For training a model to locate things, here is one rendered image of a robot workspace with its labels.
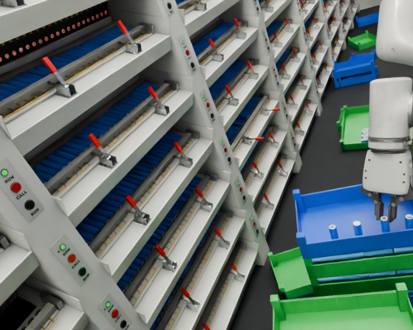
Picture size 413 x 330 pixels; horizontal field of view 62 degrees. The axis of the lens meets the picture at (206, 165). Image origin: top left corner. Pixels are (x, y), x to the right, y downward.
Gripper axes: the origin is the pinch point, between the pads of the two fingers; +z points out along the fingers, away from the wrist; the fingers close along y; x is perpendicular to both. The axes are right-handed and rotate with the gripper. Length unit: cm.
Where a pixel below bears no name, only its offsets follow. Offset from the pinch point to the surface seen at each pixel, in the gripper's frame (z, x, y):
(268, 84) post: -34, -69, 78
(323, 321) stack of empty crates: 24.3, 16.1, 8.1
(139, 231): 4, 38, 50
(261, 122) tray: -17, -52, 72
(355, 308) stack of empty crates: 21.6, 10.6, 2.7
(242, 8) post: -70, -52, 80
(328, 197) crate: 1.3, -8.0, 17.9
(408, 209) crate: 2.4, -12.1, -2.1
